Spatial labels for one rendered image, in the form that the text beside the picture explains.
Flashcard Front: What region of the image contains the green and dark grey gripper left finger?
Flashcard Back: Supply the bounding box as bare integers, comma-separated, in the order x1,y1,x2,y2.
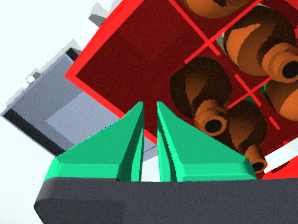
43,102,144,182

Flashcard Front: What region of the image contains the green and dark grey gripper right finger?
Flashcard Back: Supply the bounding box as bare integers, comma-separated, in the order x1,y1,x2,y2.
157,102,257,181

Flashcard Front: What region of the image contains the red crate with dividers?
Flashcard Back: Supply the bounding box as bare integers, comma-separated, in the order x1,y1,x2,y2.
65,0,298,157

